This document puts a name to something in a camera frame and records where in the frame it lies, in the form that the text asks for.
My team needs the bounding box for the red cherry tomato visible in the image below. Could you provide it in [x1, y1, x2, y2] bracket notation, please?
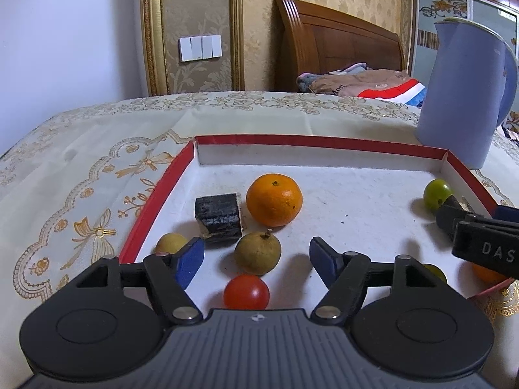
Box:
[223, 274, 270, 311]

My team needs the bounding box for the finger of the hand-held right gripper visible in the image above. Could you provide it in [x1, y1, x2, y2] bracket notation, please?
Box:
[494, 206, 519, 223]
[435, 195, 477, 241]

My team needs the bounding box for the white wall light switch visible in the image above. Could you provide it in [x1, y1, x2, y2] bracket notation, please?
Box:
[178, 34, 223, 63]

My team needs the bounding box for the gold wall moulding frame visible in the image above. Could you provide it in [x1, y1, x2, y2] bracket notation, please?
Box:
[140, 0, 245, 97]

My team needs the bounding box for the red cardboard box tray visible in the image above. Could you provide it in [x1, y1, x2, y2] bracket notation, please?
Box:
[119, 135, 519, 301]

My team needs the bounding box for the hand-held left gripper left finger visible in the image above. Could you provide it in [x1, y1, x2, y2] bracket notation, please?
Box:
[75, 237, 205, 325]

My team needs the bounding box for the patterned sliding door wardrobe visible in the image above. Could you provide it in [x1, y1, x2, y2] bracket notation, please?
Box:
[414, 0, 519, 77]

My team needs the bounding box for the green tomato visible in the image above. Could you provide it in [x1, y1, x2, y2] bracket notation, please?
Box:
[424, 179, 454, 211]
[422, 263, 448, 285]

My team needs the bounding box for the brown longan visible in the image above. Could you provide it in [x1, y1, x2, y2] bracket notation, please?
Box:
[155, 233, 191, 256]
[234, 229, 282, 276]

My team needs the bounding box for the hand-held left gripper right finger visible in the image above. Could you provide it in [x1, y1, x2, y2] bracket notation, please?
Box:
[309, 237, 447, 325]

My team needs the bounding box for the blue electric kettle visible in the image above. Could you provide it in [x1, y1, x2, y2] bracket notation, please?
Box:
[414, 17, 519, 171]

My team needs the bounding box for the gold wall moulding strip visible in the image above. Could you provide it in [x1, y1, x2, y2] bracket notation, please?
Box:
[399, 0, 416, 76]

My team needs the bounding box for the wooden bed headboard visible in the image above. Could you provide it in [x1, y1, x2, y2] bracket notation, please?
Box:
[273, 0, 406, 93]

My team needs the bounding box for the small orange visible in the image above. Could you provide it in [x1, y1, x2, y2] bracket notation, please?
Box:
[246, 173, 304, 228]

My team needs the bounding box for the large orange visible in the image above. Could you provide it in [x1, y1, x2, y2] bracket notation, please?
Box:
[470, 263, 509, 286]

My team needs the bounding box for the brown blanket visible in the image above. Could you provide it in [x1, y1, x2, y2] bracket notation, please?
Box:
[310, 69, 410, 98]

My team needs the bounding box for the dark sugarcane piece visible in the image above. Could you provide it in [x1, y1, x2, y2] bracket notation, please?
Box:
[195, 192, 247, 245]

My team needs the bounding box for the cream gold embroidered tablecloth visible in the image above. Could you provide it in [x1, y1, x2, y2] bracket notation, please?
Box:
[0, 90, 519, 373]

